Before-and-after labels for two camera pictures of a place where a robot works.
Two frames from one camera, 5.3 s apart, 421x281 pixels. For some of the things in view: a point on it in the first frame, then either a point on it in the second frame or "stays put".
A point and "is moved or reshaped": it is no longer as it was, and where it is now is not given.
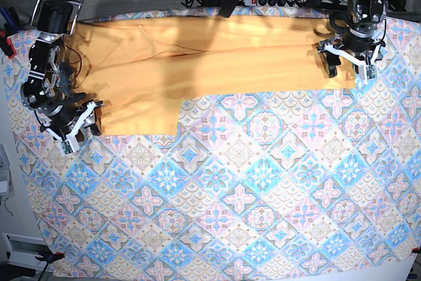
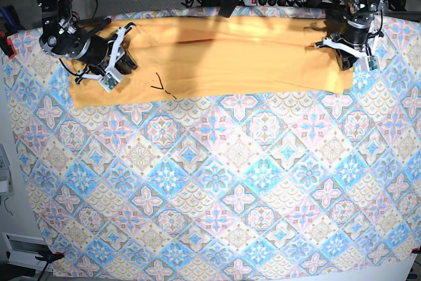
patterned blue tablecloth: x=273 y=185 stays put
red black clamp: x=6 y=45 stays put
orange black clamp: x=48 y=256 stays put
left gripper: x=69 y=144 -> x=114 y=74
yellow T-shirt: x=135 y=66 is moved or reshaped
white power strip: x=263 y=1 stays put
